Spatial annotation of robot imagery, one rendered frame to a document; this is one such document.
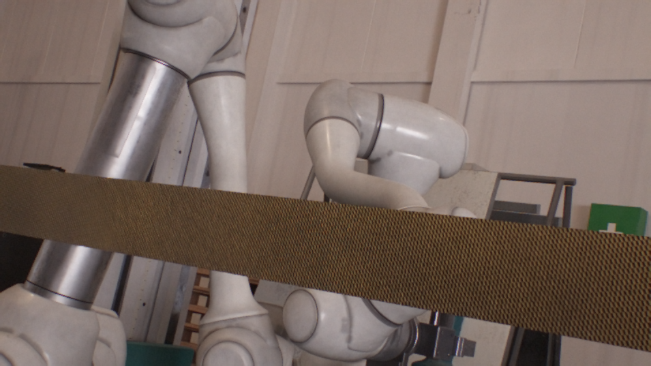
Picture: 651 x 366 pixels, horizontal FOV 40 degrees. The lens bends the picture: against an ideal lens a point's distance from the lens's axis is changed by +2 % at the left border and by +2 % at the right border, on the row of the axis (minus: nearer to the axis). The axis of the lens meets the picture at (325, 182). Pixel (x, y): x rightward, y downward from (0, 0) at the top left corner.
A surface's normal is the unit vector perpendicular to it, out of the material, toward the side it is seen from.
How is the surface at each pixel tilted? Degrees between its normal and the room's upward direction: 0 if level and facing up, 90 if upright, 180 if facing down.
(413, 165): 122
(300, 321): 98
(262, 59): 90
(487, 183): 78
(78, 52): 90
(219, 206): 90
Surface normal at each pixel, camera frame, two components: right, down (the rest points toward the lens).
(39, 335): 0.29, -0.32
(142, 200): -0.57, -0.23
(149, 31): -0.23, 0.15
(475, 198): -0.51, -0.43
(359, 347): 0.39, 0.70
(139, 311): 0.84, 0.10
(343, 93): 0.36, -0.77
